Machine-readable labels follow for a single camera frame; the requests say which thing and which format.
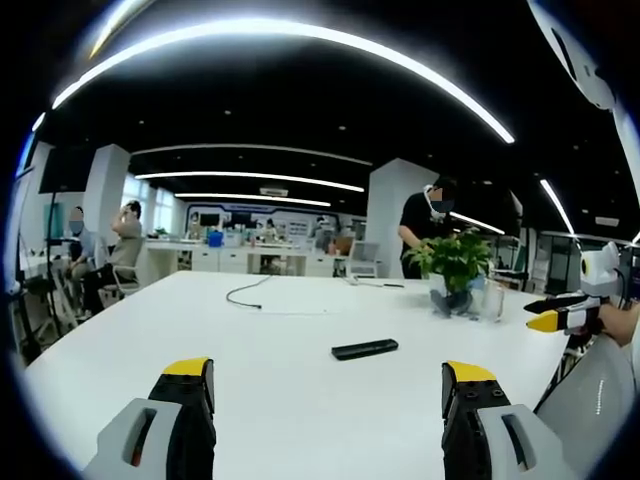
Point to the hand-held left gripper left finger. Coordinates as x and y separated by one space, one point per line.
150 435

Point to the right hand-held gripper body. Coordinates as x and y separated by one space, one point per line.
600 272

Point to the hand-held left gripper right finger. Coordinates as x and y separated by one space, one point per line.
500 435

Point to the black remote control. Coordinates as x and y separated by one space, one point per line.
364 348

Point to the person's right hand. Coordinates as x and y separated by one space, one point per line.
625 322

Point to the clear glass jar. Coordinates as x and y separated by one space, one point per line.
492 302

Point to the ceiling light strip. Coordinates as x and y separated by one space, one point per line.
250 198
250 176
477 223
556 205

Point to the white rounded chair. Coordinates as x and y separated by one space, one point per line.
600 425

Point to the green potted plant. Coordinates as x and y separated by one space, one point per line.
455 262

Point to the white office chair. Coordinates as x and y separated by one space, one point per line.
127 277

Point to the white counter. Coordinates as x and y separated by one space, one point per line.
225 257

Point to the grey mesh office chair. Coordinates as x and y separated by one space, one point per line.
364 257

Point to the blue box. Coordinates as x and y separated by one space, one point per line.
215 239

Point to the white worn device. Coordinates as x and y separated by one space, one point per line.
585 65

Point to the black monitor on stand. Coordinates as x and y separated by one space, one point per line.
65 170

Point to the long curved ceiling light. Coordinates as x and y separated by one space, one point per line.
280 30

